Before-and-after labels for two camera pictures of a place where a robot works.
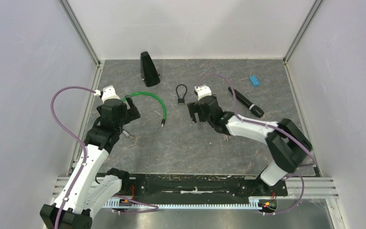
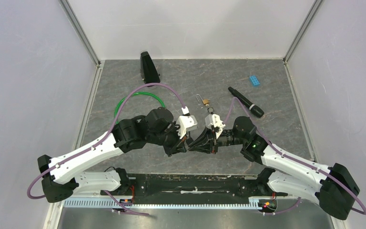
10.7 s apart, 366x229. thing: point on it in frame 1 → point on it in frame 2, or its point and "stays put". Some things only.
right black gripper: (195, 107) → (206, 142)
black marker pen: (256, 110) stays put
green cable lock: (163, 121) stays put
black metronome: (149, 73) stays put
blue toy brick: (254, 81) stays put
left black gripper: (132, 113) → (172, 150)
